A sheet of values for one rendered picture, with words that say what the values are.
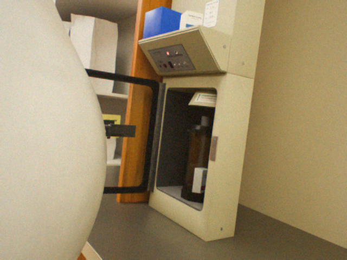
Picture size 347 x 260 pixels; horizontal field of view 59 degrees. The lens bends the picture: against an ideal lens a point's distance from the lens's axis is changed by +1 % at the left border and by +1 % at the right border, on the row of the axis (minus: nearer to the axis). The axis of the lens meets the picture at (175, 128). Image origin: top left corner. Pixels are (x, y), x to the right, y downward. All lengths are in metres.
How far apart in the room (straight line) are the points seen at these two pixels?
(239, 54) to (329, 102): 0.41
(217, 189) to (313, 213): 0.43
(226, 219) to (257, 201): 0.40
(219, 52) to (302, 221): 0.68
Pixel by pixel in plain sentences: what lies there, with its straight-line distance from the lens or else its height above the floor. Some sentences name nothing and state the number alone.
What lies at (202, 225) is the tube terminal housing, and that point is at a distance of 0.91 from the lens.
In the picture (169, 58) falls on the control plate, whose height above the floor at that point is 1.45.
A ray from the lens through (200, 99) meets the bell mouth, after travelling 0.95.
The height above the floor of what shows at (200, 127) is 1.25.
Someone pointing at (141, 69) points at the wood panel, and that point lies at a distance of 1.12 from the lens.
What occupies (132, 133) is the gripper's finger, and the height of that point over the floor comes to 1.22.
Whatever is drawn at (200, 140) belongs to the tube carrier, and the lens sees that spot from 0.95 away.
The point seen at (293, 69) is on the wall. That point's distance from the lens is 1.26.
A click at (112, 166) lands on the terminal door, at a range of 1.05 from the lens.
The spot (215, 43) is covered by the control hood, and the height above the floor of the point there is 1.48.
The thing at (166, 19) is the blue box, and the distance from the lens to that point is 0.99.
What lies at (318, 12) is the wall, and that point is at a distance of 1.27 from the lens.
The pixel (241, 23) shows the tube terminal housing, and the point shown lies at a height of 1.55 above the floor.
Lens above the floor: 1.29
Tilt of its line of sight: 3 degrees down
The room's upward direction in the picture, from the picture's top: 7 degrees clockwise
